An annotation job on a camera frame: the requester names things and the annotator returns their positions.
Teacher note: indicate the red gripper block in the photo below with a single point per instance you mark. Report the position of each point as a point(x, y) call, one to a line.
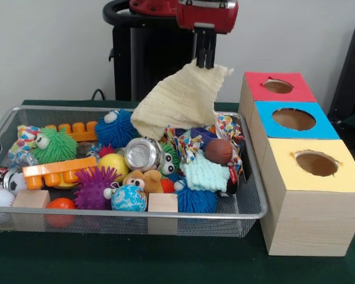
point(207, 14)

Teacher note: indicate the cream knitted cloth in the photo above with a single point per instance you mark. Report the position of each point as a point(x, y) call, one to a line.
point(180, 97)

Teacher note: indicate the shallow silver mesh bin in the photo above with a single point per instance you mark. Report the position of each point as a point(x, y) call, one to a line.
point(195, 227)

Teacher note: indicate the wooden box with three holes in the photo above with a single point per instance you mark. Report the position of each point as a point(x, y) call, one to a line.
point(307, 222)

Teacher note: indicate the brown toy football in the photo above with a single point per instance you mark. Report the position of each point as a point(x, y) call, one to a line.
point(219, 151)

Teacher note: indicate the blue spiky rubber ball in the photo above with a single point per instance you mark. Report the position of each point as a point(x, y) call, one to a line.
point(118, 130)

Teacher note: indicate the smooth yellow ball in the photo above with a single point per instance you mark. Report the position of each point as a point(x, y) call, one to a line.
point(114, 165)

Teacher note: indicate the black upright panel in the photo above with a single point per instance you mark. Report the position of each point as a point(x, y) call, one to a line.
point(352, 74)

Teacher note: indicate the blue white patterned ball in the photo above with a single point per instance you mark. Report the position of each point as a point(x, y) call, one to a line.
point(128, 198)

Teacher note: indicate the green spiky ball with eyes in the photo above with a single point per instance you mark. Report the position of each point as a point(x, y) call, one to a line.
point(59, 146)

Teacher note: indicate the purple spiky ball with eyes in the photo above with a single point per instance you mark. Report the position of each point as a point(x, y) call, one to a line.
point(94, 189)

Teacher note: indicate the orange toy building brick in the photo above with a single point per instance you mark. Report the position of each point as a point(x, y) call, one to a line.
point(56, 171)

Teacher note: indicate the red orange ball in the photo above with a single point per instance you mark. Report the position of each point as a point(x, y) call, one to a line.
point(60, 204)

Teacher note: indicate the dark green table cloth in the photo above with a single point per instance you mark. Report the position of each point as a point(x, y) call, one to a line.
point(136, 260)

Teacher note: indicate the white baseball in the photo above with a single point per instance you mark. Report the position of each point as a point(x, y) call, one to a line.
point(0, 198)

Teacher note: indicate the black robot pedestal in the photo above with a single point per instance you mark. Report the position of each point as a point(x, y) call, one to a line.
point(154, 59)

